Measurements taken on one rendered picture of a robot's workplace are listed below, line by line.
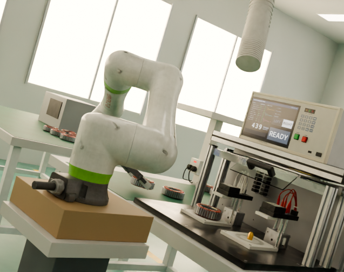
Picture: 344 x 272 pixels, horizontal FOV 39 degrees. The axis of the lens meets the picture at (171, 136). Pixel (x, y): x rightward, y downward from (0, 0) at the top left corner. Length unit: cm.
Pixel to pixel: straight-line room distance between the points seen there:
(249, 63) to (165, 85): 154
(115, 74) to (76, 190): 50
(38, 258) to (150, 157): 42
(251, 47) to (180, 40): 421
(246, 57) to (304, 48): 613
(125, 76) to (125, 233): 58
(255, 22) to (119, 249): 216
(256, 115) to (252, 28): 125
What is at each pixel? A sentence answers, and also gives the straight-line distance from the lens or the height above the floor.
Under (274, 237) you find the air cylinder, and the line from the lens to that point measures 188.
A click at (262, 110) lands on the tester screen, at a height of 125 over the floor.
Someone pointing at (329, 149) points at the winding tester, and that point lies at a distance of 180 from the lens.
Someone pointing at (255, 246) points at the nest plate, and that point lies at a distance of 171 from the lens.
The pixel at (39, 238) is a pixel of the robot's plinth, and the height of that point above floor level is 73.
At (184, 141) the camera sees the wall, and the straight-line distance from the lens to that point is 758.
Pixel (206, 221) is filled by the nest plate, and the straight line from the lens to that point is 186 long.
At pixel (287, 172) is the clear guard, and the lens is 158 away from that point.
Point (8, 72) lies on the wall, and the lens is 616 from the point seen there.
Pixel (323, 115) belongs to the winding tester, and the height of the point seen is 128.
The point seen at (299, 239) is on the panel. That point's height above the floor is 81.
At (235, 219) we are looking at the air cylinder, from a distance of 201.
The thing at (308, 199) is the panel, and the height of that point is 96.
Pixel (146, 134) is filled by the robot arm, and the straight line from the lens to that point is 137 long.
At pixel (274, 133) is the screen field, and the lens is 195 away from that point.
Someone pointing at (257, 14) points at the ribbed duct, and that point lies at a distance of 327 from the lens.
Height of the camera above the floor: 113
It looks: 3 degrees down
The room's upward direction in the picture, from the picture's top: 17 degrees clockwise
